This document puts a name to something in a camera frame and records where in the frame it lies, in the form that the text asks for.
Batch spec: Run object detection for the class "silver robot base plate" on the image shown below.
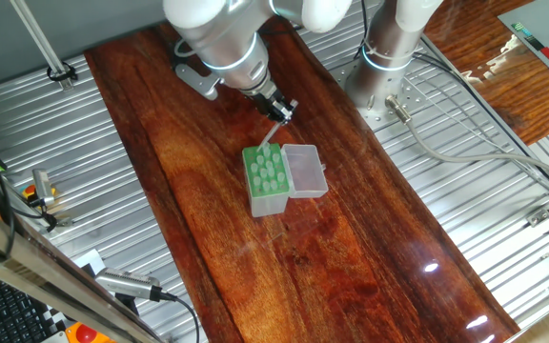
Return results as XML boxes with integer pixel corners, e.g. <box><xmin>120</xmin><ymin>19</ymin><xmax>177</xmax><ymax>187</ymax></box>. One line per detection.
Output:
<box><xmin>330</xmin><ymin>56</ymin><xmax>450</xmax><ymax>133</ymax></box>

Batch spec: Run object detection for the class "black ring clamp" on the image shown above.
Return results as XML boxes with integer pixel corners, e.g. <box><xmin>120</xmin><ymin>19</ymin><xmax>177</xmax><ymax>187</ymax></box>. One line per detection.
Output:
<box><xmin>46</xmin><ymin>60</ymin><xmax>79</xmax><ymax>83</ymax></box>

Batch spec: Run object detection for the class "small multicolour strip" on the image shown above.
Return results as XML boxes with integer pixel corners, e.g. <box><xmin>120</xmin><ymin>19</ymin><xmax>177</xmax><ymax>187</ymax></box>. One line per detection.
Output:
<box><xmin>511</xmin><ymin>21</ymin><xmax>534</xmax><ymax>38</ymax></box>

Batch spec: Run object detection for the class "black keyboard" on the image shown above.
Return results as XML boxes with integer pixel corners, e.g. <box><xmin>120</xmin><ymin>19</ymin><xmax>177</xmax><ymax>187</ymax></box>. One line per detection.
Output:
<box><xmin>0</xmin><ymin>266</ymin><xmax>69</xmax><ymax>343</ymax></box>

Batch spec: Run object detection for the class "grey cable metal connector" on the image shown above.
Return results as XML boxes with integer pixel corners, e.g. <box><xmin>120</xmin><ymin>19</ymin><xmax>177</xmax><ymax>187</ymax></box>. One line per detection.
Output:
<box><xmin>383</xmin><ymin>93</ymin><xmax>549</xmax><ymax>190</ymax></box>

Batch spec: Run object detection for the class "clear hinged box lid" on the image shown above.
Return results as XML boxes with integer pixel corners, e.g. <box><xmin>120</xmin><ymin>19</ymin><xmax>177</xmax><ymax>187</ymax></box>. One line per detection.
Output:
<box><xmin>280</xmin><ymin>143</ymin><xmax>330</xmax><ymax>200</ymax></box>

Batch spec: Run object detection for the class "glossy wood grain board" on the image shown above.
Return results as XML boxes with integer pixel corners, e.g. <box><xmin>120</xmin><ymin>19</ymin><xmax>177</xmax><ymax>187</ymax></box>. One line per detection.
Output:
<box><xmin>421</xmin><ymin>0</ymin><xmax>549</xmax><ymax>147</ymax></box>
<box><xmin>83</xmin><ymin>9</ymin><xmax>521</xmax><ymax>343</ymax></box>

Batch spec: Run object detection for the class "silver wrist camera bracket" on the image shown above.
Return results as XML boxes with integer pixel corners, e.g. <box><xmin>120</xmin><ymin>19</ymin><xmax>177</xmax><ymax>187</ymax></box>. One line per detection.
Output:
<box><xmin>173</xmin><ymin>61</ymin><xmax>223</xmax><ymax>102</ymax></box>

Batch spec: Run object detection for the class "thin black cable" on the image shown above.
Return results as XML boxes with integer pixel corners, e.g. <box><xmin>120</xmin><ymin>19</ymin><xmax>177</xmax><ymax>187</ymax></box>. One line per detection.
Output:
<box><xmin>26</xmin><ymin>197</ymin><xmax>73</xmax><ymax>234</ymax></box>

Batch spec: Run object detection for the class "stainless steel frame bar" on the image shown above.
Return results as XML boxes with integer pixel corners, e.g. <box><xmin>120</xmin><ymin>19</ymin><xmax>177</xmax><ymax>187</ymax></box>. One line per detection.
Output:
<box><xmin>0</xmin><ymin>194</ymin><xmax>164</xmax><ymax>343</ymax></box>

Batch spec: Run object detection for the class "slanted aluminium pole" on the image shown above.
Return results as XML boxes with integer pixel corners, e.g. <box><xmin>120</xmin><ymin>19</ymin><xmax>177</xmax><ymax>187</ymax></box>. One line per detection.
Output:
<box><xmin>9</xmin><ymin>0</ymin><xmax>74</xmax><ymax>92</ymax></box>

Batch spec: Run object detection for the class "silver ribbed exterior camera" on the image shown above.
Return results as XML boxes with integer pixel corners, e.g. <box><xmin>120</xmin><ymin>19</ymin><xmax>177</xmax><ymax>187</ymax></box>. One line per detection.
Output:
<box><xmin>93</xmin><ymin>266</ymin><xmax>165</xmax><ymax>303</ymax></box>

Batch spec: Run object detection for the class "translucent tip box green rack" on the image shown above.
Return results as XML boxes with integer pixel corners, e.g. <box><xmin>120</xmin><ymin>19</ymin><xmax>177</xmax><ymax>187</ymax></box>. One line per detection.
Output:
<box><xmin>241</xmin><ymin>142</ymin><xmax>292</xmax><ymax>219</ymax></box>

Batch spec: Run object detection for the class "black exterior camera cable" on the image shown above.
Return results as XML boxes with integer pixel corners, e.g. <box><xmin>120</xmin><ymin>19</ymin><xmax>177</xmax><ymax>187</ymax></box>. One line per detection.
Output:
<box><xmin>159</xmin><ymin>291</ymin><xmax>202</xmax><ymax>343</ymax></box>

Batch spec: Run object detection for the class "black hanging cable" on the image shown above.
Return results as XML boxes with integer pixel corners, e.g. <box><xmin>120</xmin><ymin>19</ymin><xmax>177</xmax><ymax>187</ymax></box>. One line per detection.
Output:
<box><xmin>356</xmin><ymin>0</ymin><xmax>372</xmax><ymax>63</ymax></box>

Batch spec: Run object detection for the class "silver corner bracket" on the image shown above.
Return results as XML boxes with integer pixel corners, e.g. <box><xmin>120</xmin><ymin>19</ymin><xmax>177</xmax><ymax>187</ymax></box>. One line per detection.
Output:
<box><xmin>525</xmin><ymin>205</ymin><xmax>549</xmax><ymax>228</ymax></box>

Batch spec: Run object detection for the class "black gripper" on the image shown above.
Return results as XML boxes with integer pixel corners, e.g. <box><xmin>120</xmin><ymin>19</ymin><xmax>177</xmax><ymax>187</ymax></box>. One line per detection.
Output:
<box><xmin>251</xmin><ymin>89</ymin><xmax>300</xmax><ymax>127</ymax></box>

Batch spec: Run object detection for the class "black white calibration sheet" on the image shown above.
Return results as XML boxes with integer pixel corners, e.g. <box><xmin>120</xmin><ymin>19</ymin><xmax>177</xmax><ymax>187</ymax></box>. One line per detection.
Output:
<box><xmin>39</xmin><ymin>247</ymin><xmax>109</xmax><ymax>337</ymax></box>

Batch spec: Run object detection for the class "silver metal clamp device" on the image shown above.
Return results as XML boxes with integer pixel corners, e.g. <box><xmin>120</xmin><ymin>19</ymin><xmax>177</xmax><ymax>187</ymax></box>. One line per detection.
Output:
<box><xmin>31</xmin><ymin>168</ymin><xmax>57</xmax><ymax>207</ymax></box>

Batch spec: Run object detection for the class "orange emergency stop box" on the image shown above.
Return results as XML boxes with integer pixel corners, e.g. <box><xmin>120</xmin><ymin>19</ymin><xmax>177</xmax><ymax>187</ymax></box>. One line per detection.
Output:
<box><xmin>63</xmin><ymin>321</ymin><xmax>117</xmax><ymax>343</ymax></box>

